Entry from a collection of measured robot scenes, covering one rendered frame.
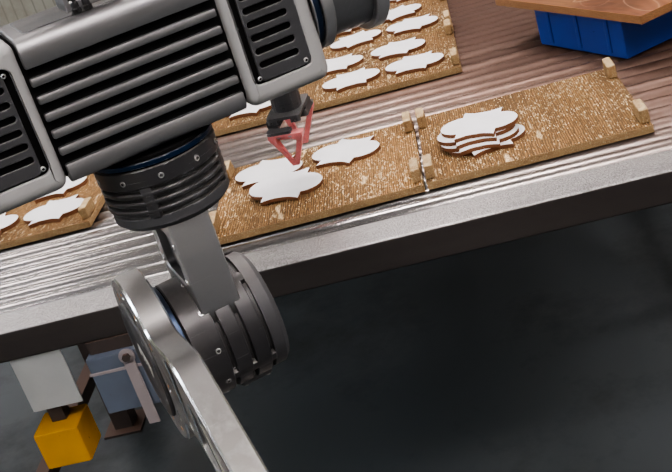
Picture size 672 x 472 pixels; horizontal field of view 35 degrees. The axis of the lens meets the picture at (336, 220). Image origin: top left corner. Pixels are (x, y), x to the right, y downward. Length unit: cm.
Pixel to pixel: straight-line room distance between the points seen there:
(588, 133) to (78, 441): 110
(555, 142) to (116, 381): 90
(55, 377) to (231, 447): 110
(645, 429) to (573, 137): 100
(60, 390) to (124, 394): 13
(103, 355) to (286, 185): 47
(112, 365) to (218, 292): 84
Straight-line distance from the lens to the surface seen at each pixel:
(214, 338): 119
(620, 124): 201
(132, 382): 201
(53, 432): 212
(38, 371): 208
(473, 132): 203
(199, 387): 104
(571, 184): 187
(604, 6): 235
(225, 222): 206
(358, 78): 263
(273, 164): 225
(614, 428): 280
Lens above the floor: 169
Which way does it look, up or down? 23 degrees down
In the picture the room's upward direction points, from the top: 18 degrees counter-clockwise
